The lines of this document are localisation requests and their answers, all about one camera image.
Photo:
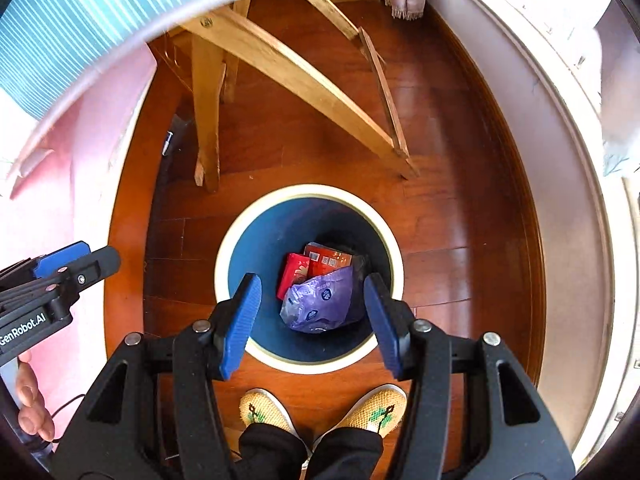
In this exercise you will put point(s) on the blue striped leaf-print tablecloth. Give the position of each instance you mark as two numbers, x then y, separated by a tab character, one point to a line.
100	15

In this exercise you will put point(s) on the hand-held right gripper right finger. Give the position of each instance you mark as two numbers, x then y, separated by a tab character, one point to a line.
382	320

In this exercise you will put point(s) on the yellow knitted slipper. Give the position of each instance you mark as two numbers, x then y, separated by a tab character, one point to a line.
372	407
265	410

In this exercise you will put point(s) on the person's left hand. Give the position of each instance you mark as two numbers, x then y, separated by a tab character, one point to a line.
32	400

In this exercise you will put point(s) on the blue trash bin white rim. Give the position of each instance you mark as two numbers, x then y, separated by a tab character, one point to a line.
260	240

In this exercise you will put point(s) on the dark green labelled box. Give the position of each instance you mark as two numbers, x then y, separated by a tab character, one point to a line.
330	259

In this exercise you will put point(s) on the purple plastic bag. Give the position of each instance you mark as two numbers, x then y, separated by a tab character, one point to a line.
320	300

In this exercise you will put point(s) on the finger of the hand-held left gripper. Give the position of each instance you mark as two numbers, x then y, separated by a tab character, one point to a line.
62	257
97	265

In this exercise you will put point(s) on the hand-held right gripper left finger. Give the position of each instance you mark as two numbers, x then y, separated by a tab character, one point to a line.
242	325

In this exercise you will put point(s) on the red cardboard box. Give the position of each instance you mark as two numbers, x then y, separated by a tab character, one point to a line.
295	272

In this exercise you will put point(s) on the person's right leg black trousers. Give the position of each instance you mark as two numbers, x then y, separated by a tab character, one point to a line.
345	455

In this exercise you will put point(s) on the wooden folding table frame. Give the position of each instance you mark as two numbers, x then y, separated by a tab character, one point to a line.
300	80

